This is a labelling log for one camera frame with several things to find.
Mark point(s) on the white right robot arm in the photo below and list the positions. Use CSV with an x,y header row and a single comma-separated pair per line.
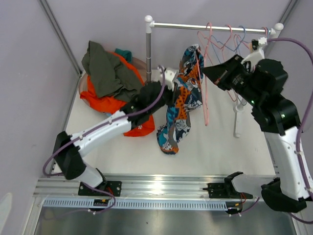
x,y
279,121

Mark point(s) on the olive green shorts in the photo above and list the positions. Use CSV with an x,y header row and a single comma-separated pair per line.
x,y
109,75

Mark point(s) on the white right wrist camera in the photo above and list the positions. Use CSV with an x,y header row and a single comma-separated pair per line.
x,y
256,52

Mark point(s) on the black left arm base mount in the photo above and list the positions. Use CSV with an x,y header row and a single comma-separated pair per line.
x,y
112,187

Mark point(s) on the grey slotted cable duct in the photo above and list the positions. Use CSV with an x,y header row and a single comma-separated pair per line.
x,y
202,205

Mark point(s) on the dark teal shorts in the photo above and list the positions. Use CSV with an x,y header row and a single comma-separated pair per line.
x,y
126,54

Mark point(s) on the patterned blue orange shorts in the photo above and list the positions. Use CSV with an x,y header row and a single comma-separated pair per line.
x,y
189,82

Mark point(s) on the pink hanger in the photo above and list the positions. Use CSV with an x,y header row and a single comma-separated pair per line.
x,y
222,47
244,41
203,50

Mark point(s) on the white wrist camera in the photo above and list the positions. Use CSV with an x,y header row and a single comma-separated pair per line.
x,y
256,52
166,76

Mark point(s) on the pink translucent plastic basin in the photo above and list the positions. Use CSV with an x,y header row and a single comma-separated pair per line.
x,y
139,66

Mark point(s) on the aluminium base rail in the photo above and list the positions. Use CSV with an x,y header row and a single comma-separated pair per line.
x,y
135,186

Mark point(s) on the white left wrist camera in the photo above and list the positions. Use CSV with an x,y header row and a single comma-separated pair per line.
x,y
166,76

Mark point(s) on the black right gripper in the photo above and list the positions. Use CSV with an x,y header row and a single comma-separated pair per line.
x,y
218,73

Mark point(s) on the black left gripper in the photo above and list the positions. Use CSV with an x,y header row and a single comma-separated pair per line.
x,y
173,95

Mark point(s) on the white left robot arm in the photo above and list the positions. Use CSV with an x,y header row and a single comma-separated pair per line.
x,y
69,150

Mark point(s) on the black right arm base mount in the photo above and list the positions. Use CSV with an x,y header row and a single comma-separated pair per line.
x,y
225,191

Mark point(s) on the blue hanger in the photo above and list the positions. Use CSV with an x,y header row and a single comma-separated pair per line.
x,y
268,32
233,48

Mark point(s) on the silver white clothes rack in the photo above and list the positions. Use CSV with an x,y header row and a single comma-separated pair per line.
x,y
150,24

